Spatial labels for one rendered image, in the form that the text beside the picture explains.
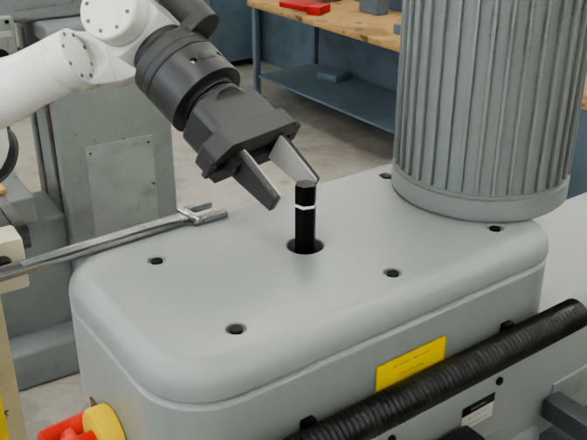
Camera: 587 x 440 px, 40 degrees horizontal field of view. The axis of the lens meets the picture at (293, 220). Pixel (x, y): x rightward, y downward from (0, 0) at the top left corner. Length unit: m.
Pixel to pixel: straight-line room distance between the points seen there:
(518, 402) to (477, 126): 0.35
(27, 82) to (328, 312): 0.43
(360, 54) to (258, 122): 6.55
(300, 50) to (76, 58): 7.18
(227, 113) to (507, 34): 0.28
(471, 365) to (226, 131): 0.33
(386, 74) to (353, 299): 6.42
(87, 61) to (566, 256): 0.65
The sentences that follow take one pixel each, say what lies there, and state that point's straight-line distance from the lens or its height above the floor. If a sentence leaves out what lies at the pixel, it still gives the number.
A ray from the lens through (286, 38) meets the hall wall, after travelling 8.23.
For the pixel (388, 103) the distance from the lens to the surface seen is 6.60.
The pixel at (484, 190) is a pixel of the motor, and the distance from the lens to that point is 0.87.
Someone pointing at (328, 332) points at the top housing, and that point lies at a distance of 0.70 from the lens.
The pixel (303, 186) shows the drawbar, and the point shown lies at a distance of 0.78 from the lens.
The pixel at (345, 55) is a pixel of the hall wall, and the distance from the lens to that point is 7.51.
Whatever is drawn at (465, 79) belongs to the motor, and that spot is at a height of 2.04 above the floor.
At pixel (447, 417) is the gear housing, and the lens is 0.90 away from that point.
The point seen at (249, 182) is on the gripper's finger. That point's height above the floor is 1.96.
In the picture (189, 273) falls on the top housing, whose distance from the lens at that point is 0.77.
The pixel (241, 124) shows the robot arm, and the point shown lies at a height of 2.01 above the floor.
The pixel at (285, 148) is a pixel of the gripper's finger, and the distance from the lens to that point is 0.82.
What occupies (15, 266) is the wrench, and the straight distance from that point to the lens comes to 0.80.
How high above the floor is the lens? 2.27
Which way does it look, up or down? 26 degrees down
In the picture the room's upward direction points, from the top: straight up
